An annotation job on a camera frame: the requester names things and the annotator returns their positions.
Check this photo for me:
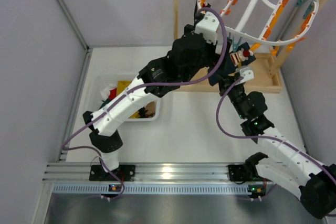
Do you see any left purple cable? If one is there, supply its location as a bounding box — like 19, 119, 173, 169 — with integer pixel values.
60, 7, 228, 200

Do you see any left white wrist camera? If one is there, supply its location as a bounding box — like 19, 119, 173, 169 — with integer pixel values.
195, 12, 219, 44

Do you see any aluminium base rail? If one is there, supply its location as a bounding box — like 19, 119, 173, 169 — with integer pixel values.
43, 161, 288, 198

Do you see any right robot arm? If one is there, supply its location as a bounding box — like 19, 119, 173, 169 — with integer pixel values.
219, 76, 335, 219

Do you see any white plastic basket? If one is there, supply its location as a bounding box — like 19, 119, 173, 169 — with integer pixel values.
84, 73, 160, 122

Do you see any wooden hanger rack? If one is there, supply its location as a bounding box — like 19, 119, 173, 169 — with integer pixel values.
173, 0, 327, 93

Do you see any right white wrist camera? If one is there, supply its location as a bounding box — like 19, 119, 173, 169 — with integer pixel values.
234, 66, 255, 83

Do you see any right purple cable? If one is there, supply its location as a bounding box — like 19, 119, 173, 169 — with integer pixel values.
216, 76, 336, 200

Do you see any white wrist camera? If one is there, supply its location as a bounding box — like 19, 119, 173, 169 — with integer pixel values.
234, 66, 255, 83
195, 12, 219, 44

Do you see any purple cable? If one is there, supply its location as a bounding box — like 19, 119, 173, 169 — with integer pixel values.
216, 76, 336, 200
60, 7, 228, 200

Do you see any navy sock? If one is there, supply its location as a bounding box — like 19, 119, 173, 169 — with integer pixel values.
208, 39, 256, 86

